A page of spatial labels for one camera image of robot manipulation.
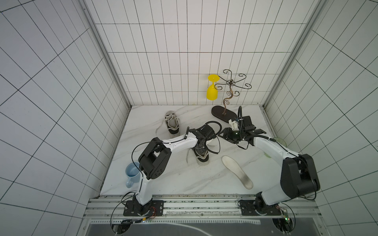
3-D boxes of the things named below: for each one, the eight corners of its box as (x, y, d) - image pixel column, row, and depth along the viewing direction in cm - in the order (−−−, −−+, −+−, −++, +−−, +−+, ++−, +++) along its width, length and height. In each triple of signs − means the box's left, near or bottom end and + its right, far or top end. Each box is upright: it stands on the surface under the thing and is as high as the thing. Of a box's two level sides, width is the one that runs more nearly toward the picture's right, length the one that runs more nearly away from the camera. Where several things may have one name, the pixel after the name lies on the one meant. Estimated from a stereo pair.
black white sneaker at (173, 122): (164, 136, 102) (162, 129, 96) (167, 118, 113) (165, 110, 107) (179, 136, 102) (178, 129, 96) (180, 118, 113) (179, 110, 107)
